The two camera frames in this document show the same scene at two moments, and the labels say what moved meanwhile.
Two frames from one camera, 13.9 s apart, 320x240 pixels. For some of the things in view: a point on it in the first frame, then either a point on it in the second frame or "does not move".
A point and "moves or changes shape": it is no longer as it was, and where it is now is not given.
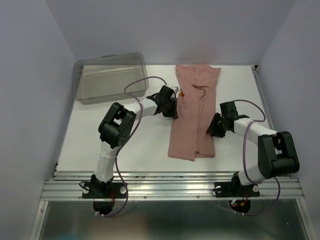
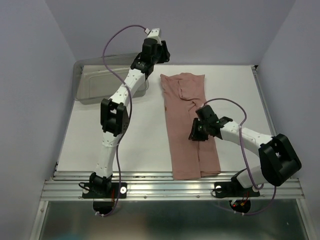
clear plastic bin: x=109 y=78 does not move
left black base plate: x=104 y=190 does not move
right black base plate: x=235 y=189 does not move
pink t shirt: x=189 y=138 moves or changes shape
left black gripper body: x=170 y=109 to x=161 y=55
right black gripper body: x=217 y=125 to x=199 y=130
